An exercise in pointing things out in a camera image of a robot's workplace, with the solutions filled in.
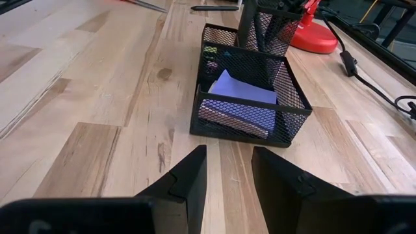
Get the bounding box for red desk lamp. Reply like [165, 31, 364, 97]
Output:
[290, 0, 339, 55]

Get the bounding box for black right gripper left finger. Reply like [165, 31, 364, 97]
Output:
[135, 145, 208, 234]

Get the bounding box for purple sticky note pad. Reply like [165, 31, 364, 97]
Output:
[198, 69, 278, 134]

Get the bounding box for yellow cable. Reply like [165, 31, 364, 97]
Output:
[359, 0, 380, 14]

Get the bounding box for black standing desk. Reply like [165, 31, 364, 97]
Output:
[373, 0, 416, 49]

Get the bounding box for black frame foot bracket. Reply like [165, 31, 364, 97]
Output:
[352, 21, 382, 42]

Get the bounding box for black mesh desk organizer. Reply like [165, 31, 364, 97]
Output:
[189, 0, 313, 149]

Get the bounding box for red-handled scissors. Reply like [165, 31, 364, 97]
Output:
[120, 0, 169, 14]

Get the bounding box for black lamp power cable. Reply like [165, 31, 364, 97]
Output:
[320, 9, 416, 120]

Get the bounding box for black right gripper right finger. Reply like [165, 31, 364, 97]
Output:
[251, 146, 358, 234]

